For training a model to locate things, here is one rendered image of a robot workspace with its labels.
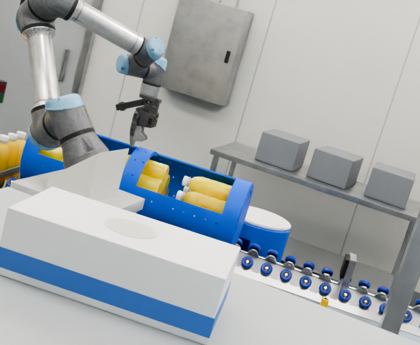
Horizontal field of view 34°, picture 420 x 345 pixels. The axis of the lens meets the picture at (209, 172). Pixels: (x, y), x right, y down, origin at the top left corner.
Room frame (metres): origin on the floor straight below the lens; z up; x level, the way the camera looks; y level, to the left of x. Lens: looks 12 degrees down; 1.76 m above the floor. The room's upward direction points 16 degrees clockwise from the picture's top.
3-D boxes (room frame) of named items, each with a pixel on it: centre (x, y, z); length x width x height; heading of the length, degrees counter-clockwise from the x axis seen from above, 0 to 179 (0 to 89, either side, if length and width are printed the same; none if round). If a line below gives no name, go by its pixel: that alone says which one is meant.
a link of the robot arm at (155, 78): (2.61, 0.31, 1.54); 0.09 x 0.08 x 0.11; 127
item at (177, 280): (0.72, 0.07, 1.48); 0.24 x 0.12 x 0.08; 83
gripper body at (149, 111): (2.61, 0.30, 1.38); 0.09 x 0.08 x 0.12; 81
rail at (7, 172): (2.69, 0.80, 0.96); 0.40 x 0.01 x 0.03; 171
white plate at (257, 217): (2.86, -0.26, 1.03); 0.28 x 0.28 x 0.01
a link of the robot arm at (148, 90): (2.61, 0.31, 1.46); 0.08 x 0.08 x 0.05
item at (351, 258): (2.47, -0.60, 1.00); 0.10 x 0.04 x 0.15; 171
